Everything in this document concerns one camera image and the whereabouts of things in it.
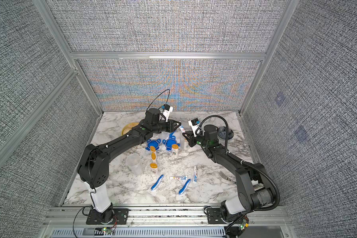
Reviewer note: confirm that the grey bowl with stones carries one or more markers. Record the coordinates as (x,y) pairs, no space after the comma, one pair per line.
(223,133)

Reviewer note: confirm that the orange cap bottle front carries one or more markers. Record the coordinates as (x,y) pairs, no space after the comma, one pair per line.
(154,169)

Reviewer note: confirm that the blue lid left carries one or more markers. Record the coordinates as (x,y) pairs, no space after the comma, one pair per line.
(153,143)

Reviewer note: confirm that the blue toothbrush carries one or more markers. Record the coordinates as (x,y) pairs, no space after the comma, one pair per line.
(185,186)
(155,186)

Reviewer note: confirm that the toothpaste tube horizontal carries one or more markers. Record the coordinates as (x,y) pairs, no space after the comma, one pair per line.
(179,177)

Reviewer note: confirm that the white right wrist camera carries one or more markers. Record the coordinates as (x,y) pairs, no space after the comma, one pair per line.
(194,124)

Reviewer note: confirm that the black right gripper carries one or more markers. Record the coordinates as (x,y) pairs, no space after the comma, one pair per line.
(191,140)

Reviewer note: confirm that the blue lid middle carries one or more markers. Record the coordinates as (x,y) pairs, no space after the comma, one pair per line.
(168,143)

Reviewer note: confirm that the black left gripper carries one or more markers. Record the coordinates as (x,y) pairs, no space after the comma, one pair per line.
(171,125)

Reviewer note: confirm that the small toothpaste tube back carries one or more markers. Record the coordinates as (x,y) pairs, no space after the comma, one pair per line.
(182,129)

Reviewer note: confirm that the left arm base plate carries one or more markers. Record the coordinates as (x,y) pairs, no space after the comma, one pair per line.
(110,217)

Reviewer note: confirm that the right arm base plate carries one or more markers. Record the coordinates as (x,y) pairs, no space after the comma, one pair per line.
(220,216)

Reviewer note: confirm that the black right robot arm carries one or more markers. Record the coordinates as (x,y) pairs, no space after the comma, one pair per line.
(256,191)

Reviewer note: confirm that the orange cap bottle upright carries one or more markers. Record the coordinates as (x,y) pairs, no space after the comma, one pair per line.
(175,149)

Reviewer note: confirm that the blue lid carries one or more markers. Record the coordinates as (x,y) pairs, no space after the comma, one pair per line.
(153,143)
(168,143)

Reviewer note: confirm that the green handled fork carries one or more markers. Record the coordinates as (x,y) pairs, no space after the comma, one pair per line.
(224,176)

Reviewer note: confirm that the yellow steamer basket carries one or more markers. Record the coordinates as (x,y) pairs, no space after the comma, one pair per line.
(128,127)

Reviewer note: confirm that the toothpaste tube vertical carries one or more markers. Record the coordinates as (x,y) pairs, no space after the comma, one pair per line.
(194,179)

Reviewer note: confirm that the orange cap bottle lying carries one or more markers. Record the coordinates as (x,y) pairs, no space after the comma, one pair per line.
(153,154)

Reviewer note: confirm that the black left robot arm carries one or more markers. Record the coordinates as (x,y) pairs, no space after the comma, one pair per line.
(93,167)

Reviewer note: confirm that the aluminium front rail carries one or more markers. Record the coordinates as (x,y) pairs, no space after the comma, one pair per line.
(176,215)

